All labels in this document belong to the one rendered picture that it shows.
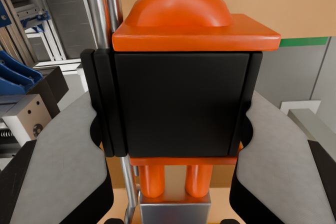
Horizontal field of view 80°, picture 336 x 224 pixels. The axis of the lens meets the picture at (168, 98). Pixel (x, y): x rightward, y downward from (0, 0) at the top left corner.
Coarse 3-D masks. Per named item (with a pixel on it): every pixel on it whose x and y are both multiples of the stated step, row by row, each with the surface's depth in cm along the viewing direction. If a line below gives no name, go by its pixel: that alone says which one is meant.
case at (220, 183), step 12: (240, 144) 49; (108, 168) 44; (120, 168) 44; (216, 168) 43; (228, 168) 43; (120, 180) 41; (216, 180) 41; (228, 180) 41; (120, 192) 40; (216, 192) 40; (228, 192) 40; (120, 204) 42; (216, 204) 43; (228, 204) 43; (108, 216) 45; (120, 216) 45; (216, 216) 45; (228, 216) 45
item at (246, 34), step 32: (128, 32) 9; (160, 32) 9; (192, 32) 9; (224, 32) 9; (256, 32) 9; (128, 64) 9; (160, 64) 9; (192, 64) 9; (224, 64) 9; (256, 64) 9; (128, 96) 10; (160, 96) 10; (192, 96) 10; (224, 96) 10; (128, 128) 11; (160, 128) 11; (192, 128) 11; (224, 128) 11; (160, 160) 13; (192, 160) 13; (224, 160) 13
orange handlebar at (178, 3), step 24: (144, 0) 10; (168, 0) 9; (192, 0) 9; (216, 0) 10; (144, 24) 10; (168, 24) 10; (192, 24) 10; (216, 24) 10; (144, 168) 15; (192, 168) 16; (144, 192) 17; (192, 192) 17
